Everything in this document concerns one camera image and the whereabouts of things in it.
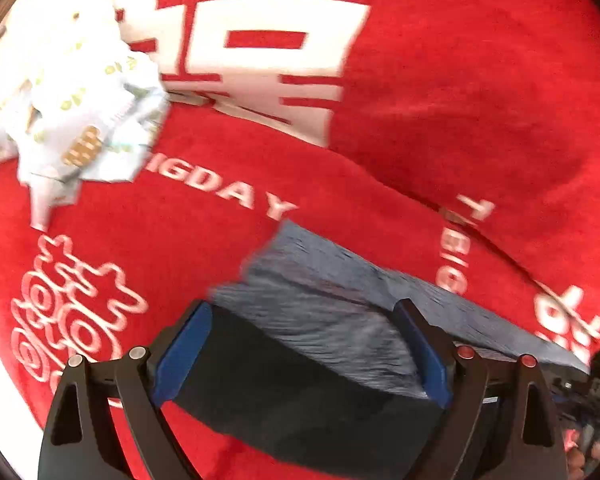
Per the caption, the black pants patterned waistband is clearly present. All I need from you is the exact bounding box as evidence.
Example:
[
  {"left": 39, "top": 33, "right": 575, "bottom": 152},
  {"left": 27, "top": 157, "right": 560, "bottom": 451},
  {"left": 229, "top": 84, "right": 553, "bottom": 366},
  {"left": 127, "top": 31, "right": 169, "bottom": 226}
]
[{"left": 175, "top": 223, "right": 579, "bottom": 479}]

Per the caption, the white patterned cloth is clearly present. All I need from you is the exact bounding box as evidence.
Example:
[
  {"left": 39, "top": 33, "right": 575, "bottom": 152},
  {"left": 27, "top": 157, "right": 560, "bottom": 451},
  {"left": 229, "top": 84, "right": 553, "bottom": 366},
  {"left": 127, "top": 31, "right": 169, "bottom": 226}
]
[{"left": 0, "top": 0, "right": 169, "bottom": 231}]

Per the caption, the right hand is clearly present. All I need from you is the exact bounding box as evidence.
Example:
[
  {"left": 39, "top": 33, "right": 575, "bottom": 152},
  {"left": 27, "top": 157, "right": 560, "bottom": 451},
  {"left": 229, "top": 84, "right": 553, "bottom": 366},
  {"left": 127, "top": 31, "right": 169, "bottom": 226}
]
[{"left": 562, "top": 425, "right": 600, "bottom": 480}]

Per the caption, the red wedding blanket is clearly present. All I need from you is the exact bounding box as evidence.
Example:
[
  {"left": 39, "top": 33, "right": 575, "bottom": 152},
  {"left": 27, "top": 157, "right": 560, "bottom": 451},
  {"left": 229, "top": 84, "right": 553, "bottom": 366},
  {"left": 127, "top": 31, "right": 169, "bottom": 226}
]
[{"left": 0, "top": 0, "right": 600, "bottom": 479}]

